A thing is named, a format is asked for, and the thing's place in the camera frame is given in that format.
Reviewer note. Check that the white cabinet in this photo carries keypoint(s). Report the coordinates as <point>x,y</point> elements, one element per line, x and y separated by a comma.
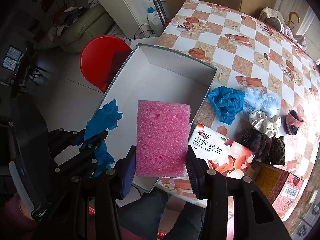
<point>130,16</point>

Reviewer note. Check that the checkered patterned tablecloth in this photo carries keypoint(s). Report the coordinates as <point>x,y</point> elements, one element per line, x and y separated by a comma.
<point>248,53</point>

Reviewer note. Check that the pink foam sponge block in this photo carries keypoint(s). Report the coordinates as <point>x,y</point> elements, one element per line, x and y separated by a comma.
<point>162,138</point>

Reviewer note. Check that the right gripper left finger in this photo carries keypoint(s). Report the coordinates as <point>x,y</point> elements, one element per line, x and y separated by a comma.
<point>112,185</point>

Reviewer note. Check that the white plastic bottle blue cap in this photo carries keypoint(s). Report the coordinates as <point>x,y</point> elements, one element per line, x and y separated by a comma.
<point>155,21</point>

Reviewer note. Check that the yellow umbrella handle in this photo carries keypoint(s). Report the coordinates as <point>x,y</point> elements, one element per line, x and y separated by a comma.
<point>294,19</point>

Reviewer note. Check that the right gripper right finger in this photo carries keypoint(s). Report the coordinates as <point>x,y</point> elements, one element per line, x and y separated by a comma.
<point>254,216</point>

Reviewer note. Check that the light blue fluffy fabric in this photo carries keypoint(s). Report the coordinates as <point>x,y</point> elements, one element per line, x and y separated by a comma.
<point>257,100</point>

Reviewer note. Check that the pink knitted sock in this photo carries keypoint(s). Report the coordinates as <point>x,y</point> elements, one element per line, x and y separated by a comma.
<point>293,122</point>

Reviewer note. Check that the blue cloth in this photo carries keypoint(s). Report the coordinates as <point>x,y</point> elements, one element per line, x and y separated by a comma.
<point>227,103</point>
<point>106,118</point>

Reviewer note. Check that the dark maroon scrunchie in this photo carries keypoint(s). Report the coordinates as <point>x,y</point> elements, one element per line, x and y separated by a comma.
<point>257,142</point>

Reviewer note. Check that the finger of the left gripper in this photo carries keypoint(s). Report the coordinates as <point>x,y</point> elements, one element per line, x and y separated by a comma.
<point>90,145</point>

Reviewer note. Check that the cream polka dot scrunchie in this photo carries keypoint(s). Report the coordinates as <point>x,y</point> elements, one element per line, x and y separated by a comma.
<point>264,124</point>

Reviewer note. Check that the grey open cardboard box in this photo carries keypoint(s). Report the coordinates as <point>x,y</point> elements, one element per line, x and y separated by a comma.
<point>156,74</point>

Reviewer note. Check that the leopard print scrunchie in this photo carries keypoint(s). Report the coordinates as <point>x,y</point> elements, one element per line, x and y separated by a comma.
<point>277,151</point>

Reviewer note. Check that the green sofa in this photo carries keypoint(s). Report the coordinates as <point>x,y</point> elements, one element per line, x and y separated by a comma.
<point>92,23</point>

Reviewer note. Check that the red plastic stool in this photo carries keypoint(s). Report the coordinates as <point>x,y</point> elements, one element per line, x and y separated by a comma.
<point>102,58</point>

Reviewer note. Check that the floral tissue box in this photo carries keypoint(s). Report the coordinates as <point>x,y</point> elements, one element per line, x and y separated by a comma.
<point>225,155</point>

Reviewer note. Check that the red patterned carton box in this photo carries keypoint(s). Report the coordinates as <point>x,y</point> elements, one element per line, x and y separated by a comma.
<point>281,188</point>

